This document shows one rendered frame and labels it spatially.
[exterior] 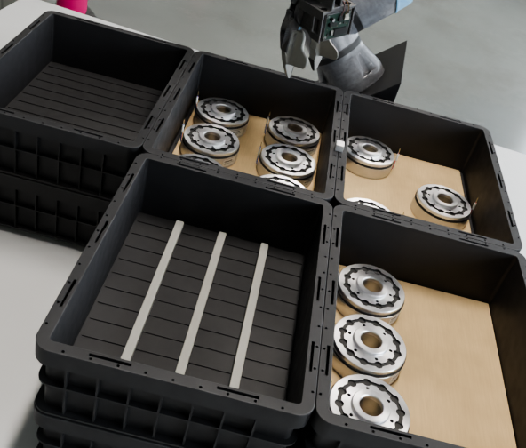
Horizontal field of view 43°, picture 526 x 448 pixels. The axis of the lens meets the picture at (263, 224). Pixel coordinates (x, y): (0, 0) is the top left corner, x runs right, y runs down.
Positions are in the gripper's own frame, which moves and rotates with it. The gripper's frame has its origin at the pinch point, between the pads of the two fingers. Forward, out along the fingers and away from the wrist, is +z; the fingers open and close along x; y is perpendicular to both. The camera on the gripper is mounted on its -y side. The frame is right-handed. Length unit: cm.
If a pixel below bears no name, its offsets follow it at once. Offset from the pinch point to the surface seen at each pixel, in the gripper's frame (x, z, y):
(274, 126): -2.0, 13.9, -2.3
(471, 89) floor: 244, 136, -111
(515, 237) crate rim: 8.1, 8.3, 45.7
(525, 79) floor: 300, 144, -110
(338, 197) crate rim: -13.2, 5.2, 26.9
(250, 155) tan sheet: -9.8, 15.8, 0.9
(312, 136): 3.4, 14.7, 3.1
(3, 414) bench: -66, 21, 25
